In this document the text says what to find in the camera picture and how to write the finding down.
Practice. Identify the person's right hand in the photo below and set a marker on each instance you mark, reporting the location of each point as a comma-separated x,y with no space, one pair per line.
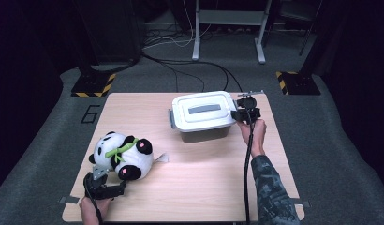
257,137

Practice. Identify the clear plastic storage box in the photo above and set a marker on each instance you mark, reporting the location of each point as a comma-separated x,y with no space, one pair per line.
205,135

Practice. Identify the black yellow striped stand base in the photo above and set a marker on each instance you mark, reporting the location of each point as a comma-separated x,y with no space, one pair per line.
93,85
298,83

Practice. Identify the dark metal stand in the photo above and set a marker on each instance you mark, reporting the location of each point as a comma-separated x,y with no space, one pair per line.
305,28

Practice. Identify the white metal stand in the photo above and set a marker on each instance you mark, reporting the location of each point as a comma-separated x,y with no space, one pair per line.
230,17

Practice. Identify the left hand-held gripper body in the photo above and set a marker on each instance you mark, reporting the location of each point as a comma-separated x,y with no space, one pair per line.
98,189

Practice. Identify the person's left hand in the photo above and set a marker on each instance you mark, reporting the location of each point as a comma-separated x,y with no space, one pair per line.
90,211

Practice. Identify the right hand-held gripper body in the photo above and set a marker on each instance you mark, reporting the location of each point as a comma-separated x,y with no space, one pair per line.
249,108

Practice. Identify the grey tape strip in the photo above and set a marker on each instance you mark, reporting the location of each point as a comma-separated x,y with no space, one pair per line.
302,203
69,199

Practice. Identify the white box lid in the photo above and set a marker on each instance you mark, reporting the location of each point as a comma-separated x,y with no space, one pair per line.
202,111

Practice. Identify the panda plush toy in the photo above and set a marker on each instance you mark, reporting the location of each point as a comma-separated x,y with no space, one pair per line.
124,154

